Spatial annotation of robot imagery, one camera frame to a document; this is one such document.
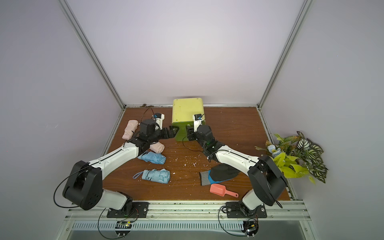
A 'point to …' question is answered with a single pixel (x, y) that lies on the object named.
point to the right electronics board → (251, 227)
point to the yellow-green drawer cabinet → (183, 111)
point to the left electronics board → (123, 228)
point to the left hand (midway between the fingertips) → (175, 127)
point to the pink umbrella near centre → (158, 147)
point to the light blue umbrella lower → (162, 175)
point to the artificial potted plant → (296, 156)
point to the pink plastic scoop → (220, 190)
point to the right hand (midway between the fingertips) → (190, 122)
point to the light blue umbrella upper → (150, 156)
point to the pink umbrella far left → (131, 127)
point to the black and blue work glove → (220, 173)
